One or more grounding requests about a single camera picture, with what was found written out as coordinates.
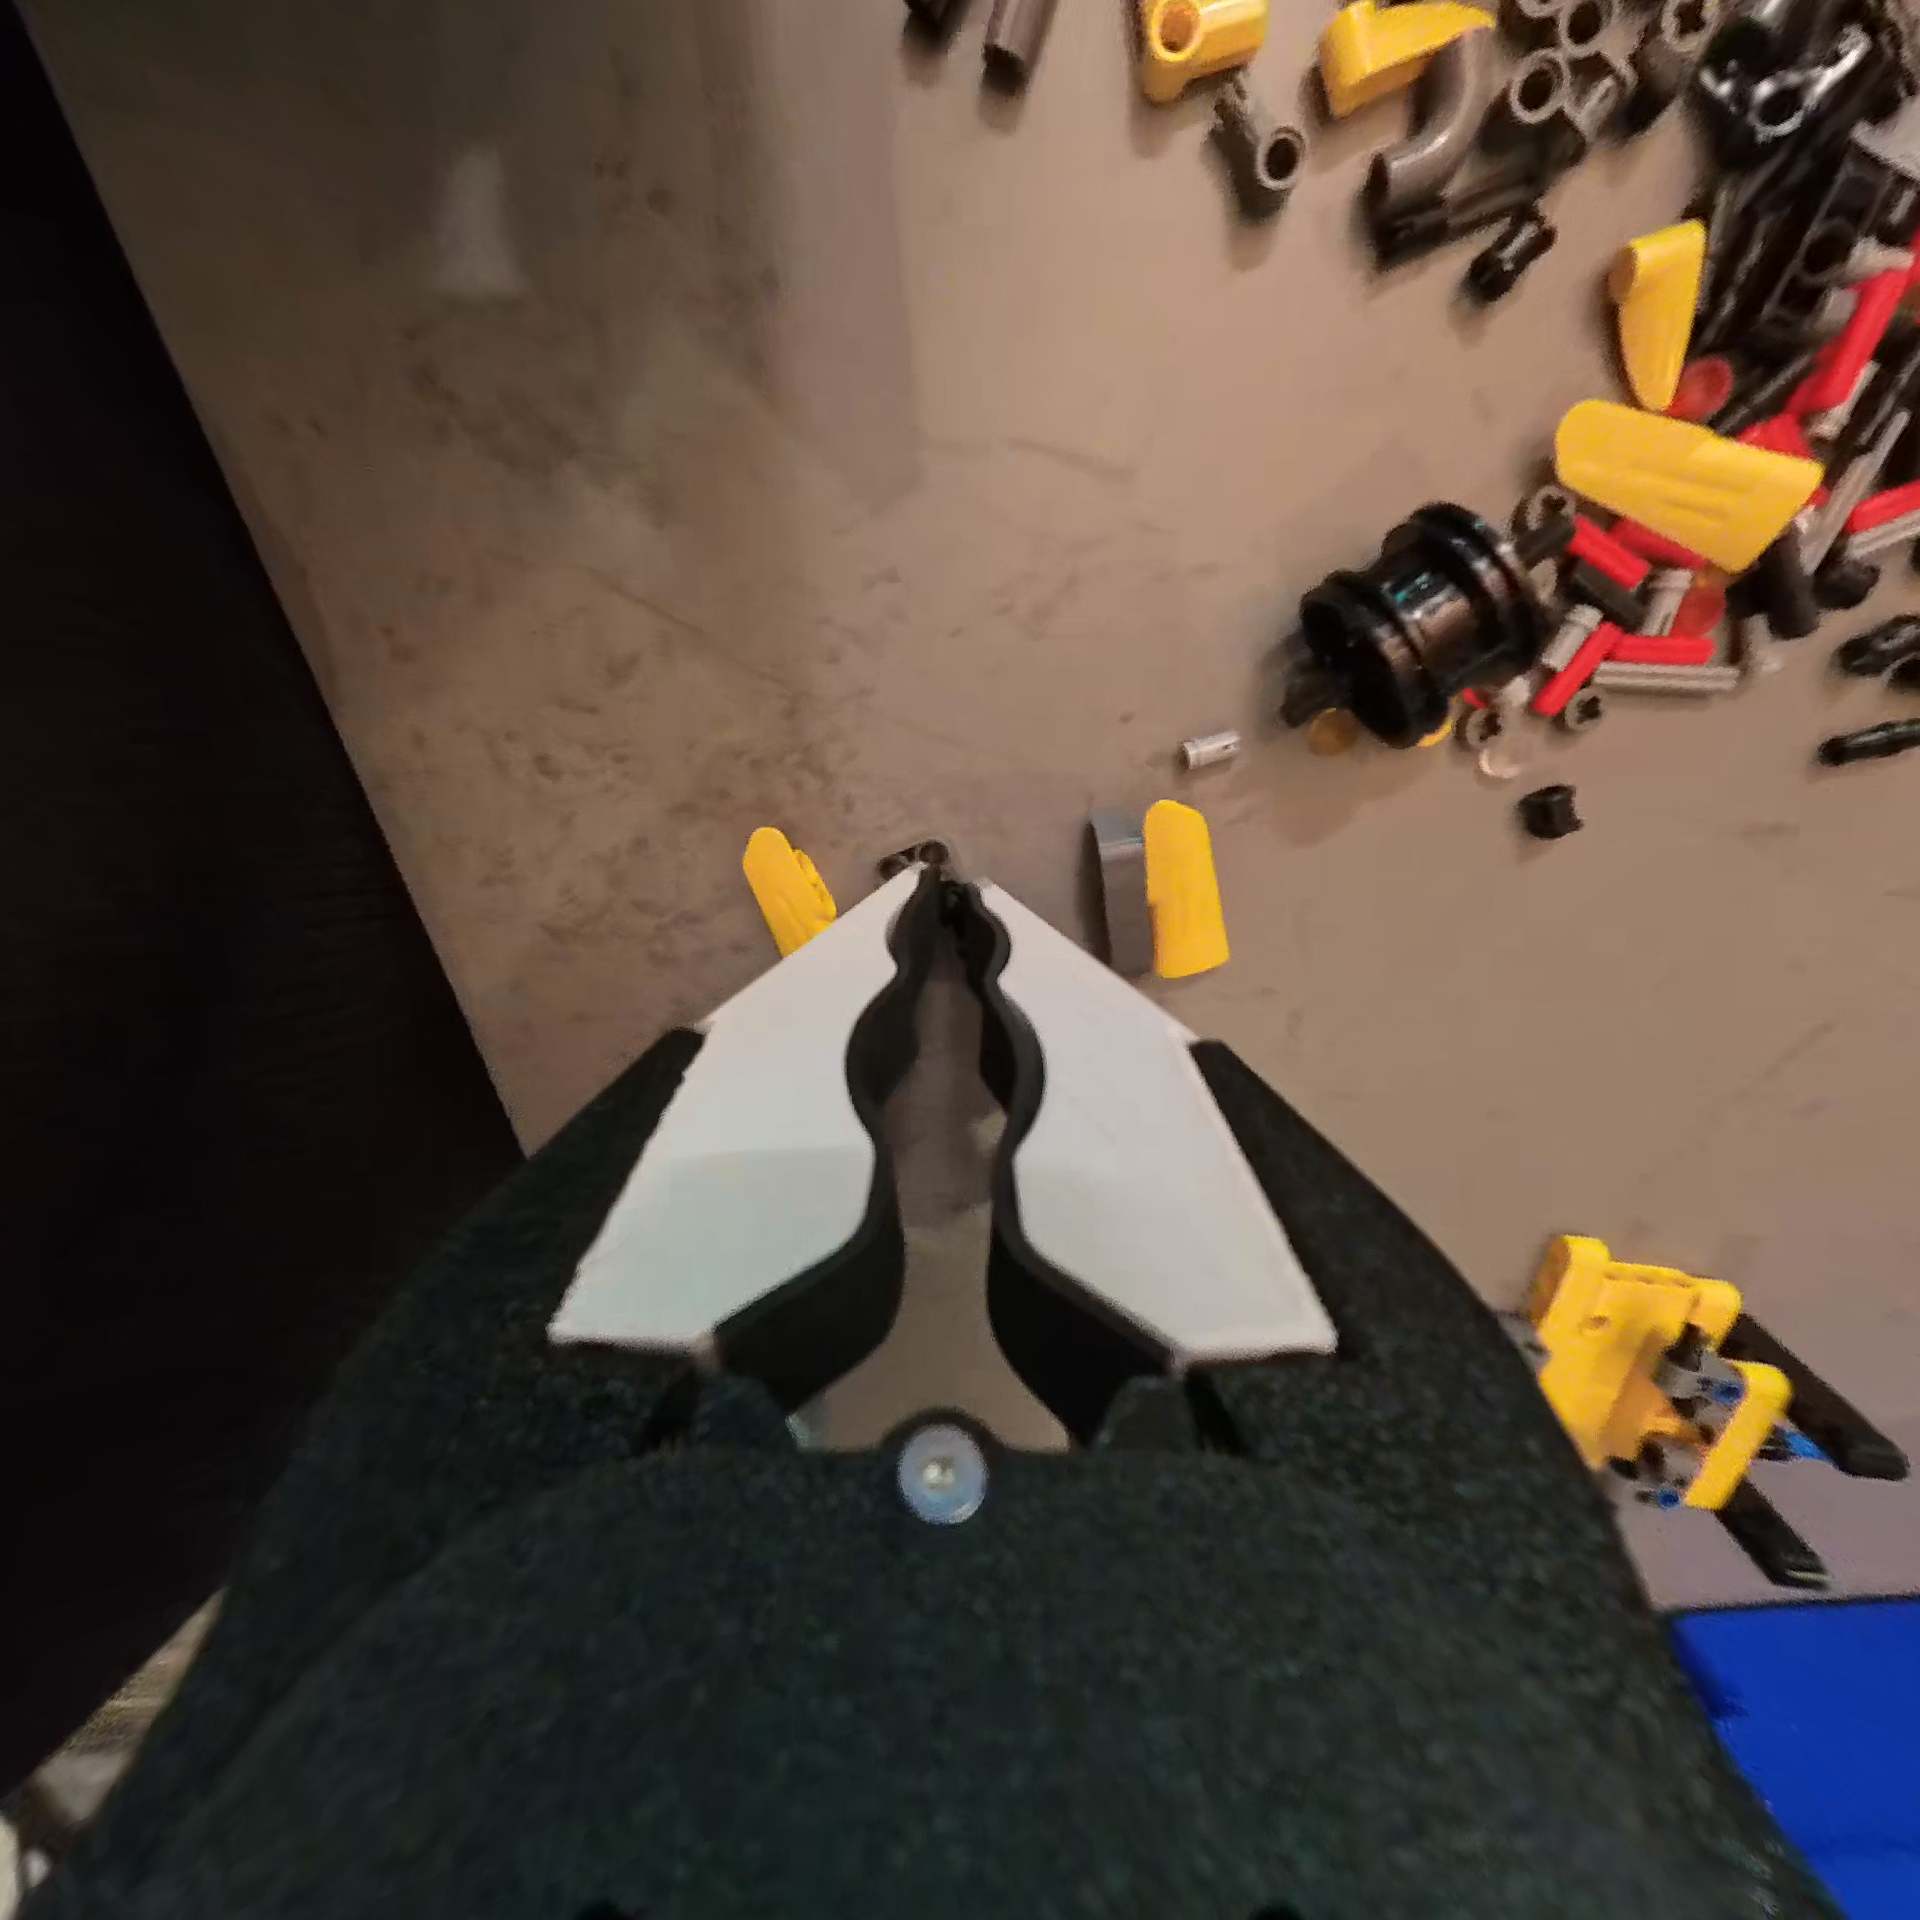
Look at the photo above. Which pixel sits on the small black toy connector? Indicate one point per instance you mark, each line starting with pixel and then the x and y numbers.
pixel 1549 811

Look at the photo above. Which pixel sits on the grey curved toy pipe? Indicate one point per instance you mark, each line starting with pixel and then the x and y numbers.
pixel 1433 149

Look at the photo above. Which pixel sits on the small yellow toy panel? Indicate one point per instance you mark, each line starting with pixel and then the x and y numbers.
pixel 1380 54

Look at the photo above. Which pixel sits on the blue plastic bin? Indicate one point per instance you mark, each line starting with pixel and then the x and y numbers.
pixel 1829 1725

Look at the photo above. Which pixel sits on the small grey toy pin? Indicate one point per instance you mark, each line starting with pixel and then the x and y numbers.
pixel 1210 751

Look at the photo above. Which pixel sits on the black toy wheel hub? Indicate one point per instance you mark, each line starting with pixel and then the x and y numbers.
pixel 1410 622

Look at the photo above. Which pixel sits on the grey angled beam with holes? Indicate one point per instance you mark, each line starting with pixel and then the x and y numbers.
pixel 896 867

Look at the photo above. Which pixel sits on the pile of toy building parts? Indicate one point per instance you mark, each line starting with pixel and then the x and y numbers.
pixel 1621 652

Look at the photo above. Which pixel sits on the large yellow toy panel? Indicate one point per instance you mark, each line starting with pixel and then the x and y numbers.
pixel 1681 480

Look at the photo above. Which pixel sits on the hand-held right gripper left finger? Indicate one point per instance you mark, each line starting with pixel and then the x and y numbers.
pixel 704 1202

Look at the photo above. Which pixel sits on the yellow elbow toy connector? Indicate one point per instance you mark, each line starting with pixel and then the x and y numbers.
pixel 1200 38

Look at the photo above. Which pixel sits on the grey toy connector with hole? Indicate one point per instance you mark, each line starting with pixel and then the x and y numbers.
pixel 1275 159

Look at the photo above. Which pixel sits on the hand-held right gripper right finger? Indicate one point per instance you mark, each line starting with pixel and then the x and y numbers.
pixel 1155 1202

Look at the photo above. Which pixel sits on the yellow toy block assembly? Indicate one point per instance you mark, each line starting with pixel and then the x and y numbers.
pixel 1612 1350

